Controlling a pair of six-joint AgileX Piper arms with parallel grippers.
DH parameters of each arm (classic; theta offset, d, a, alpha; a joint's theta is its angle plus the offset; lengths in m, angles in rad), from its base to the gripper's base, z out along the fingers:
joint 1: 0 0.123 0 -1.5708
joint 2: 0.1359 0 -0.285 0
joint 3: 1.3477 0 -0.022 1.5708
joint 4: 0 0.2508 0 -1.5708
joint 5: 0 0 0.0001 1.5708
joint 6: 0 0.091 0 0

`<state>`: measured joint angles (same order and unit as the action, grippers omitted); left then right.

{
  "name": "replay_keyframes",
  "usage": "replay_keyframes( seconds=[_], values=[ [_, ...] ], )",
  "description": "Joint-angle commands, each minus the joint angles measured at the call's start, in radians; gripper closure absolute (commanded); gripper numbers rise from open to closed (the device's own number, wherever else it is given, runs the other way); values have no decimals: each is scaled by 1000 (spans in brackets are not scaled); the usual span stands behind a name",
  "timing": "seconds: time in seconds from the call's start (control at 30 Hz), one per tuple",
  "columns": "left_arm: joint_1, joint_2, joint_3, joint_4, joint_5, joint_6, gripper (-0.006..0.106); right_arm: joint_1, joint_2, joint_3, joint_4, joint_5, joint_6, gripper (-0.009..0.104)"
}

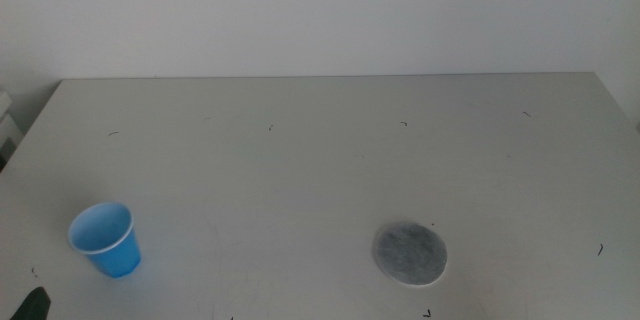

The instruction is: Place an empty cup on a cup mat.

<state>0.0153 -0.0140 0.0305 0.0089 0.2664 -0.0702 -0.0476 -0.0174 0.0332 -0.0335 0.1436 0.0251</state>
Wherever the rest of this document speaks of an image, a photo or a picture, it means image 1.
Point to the blue plastic cup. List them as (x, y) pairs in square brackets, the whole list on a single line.
[(112, 255)]

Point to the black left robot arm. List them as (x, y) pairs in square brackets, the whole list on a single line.
[(34, 307)]

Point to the grey round felt cup mat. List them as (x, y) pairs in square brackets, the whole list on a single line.
[(410, 254)]

